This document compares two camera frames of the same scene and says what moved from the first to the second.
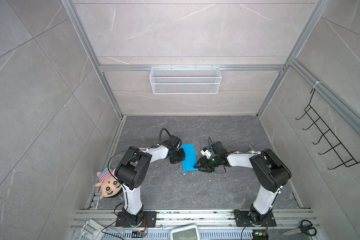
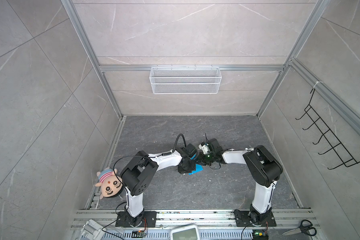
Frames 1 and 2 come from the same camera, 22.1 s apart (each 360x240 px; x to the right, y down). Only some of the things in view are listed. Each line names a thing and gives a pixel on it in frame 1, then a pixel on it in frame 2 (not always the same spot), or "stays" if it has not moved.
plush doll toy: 109,184 stays
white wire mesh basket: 185,80 stays
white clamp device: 92,230 stays
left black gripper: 182,158 to 184,171
